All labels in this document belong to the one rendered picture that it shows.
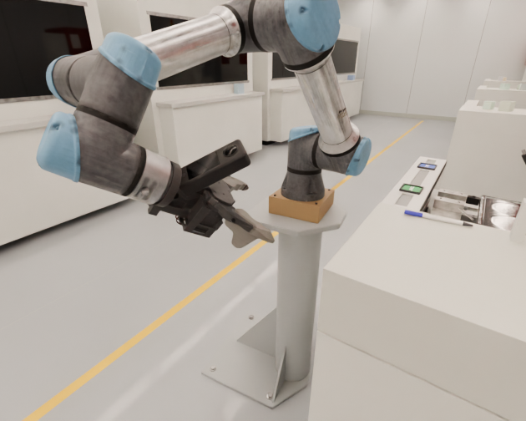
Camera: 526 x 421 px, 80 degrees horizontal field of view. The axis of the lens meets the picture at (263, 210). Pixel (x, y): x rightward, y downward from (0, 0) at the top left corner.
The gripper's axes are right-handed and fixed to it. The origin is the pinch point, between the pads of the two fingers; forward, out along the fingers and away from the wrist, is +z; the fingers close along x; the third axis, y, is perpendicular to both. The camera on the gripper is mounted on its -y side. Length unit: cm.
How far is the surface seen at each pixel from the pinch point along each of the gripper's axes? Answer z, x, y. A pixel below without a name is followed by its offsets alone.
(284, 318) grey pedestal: 61, -12, 49
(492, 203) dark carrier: 73, -2, -32
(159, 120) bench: 78, -291, 109
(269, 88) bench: 237, -413, 25
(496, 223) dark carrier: 62, 7, -28
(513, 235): 39, 18, -27
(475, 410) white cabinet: 24.4, 39.3, -3.6
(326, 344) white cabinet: 17.4, 20.6, 11.0
